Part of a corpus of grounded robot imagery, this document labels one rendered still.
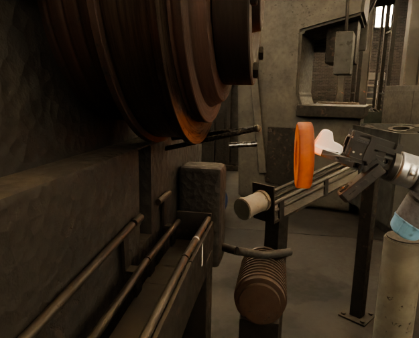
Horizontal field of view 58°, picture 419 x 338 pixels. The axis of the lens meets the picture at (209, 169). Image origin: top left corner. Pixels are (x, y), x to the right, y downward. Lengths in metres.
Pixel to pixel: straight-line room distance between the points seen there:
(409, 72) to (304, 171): 8.72
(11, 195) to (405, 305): 1.25
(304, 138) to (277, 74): 2.49
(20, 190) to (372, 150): 0.71
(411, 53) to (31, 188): 9.33
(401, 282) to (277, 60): 2.33
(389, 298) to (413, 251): 0.18
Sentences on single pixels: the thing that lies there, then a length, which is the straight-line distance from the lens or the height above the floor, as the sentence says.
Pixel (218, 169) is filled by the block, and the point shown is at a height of 0.80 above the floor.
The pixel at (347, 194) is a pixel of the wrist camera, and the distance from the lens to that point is 0.91.
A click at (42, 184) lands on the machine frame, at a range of 0.41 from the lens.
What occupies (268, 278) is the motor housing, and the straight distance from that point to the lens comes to 0.95.
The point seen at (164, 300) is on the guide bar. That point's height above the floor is 0.70.
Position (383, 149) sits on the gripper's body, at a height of 0.85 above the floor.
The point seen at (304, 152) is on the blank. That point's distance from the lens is 0.83.
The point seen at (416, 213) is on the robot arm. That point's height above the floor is 0.70.
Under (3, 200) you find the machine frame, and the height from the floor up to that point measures 0.87.
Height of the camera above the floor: 0.96
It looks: 11 degrees down
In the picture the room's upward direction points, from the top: 1 degrees clockwise
